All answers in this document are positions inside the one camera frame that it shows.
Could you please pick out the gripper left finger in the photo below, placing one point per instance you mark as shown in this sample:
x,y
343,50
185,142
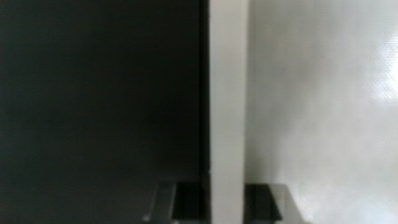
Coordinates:
x,y
178,204

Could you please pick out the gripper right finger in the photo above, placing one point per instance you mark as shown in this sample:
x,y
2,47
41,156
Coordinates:
x,y
270,206

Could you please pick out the white desk top tray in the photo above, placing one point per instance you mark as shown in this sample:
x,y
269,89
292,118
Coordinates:
x,y
304,108

